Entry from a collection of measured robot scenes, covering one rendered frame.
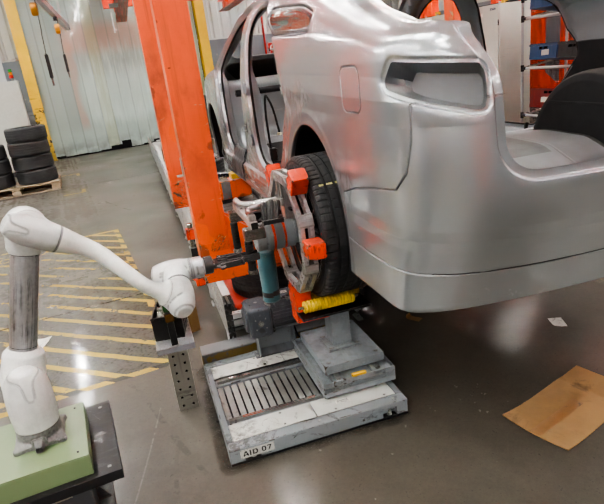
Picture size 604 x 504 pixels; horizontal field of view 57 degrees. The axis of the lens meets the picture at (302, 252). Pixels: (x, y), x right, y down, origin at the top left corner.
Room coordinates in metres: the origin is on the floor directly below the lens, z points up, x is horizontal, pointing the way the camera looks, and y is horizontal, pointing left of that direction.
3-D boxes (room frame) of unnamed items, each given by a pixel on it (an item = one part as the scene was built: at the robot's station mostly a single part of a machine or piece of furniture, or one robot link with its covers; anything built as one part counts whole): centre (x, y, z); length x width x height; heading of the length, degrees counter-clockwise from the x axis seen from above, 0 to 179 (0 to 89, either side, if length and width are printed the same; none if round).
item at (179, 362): (2.46, 0.68, 0.21); 0.10 x 0.10 x 0.42; 15
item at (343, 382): (2.49, -0.13, 0.13); 0.50 x 0.36 x 0.10; 15
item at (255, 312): (2.74, 0.15, 0.26); 0.42 x 0.18 x 0.35; 105
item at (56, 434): (1.76, 1.05, 0.41); 0.22 x 0.18 x 0.06; 21
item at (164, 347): (2.43, 0.67, 0.44); 0.43 x 0.17 x 0.03; 15
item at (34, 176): (9.72, 4.77, 0.55); 1.40 x 0.80 x 1.09; 109
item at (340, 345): (2.49, -0.13, 0.32); 0.40 x 0.30 x 0.28; 15
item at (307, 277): (2.45, 0.03, 0.85); 0.54 x 0.07 x 0.54; 15
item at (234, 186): (4.81, 0.64, 0.69); 0.52 x 0.17 x 0.35; 105
